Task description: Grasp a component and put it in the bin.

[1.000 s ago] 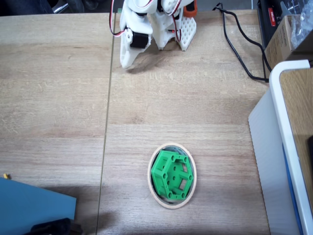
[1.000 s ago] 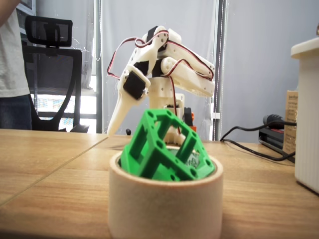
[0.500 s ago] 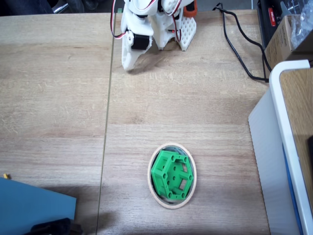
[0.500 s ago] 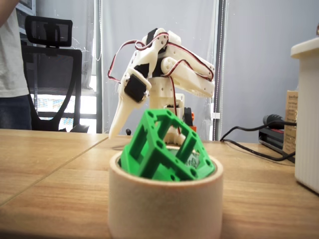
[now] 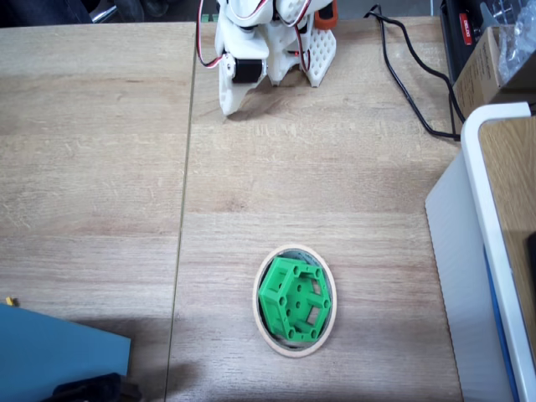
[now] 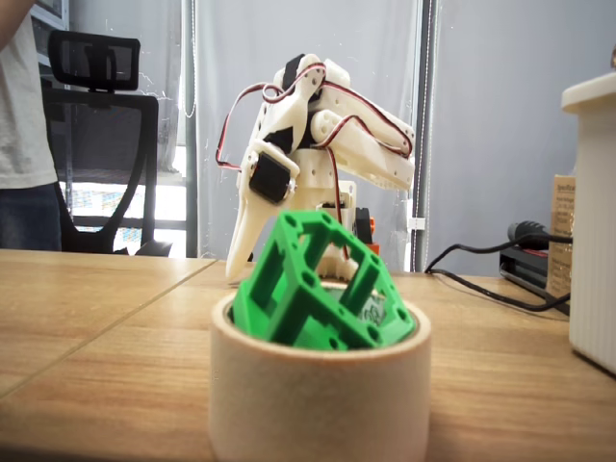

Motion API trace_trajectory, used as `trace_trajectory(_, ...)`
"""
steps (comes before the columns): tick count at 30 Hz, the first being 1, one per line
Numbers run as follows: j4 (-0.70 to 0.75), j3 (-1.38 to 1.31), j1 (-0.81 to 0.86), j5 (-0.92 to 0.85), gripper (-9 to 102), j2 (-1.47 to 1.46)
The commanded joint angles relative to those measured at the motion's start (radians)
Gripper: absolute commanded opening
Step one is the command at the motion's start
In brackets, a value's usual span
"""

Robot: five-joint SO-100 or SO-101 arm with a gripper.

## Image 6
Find green hexagonal printed component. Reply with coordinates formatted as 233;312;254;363
232;207;418;351

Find orange black table clamp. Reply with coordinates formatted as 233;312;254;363
353;206;381;256

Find black office chair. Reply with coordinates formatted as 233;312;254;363
40;29;174;256

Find beige masking tape roll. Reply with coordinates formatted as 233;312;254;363
209;281;433;462

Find person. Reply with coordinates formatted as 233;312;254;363
0;0;64;252

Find black power supply unit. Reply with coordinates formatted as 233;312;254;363
499;244;572;317

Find grey storage shelf rack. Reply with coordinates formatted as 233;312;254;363
29;0;71;90

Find brown cardboard box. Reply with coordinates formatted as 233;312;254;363
546;173;578;297

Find white ribbed container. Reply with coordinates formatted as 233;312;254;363
561;71;616;376

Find red white black servo cable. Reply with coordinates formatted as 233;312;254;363
215;84;270;173

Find grey metal post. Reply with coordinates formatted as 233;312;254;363
413;0;440;273

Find black power cable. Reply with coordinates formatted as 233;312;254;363
423;219;574;312

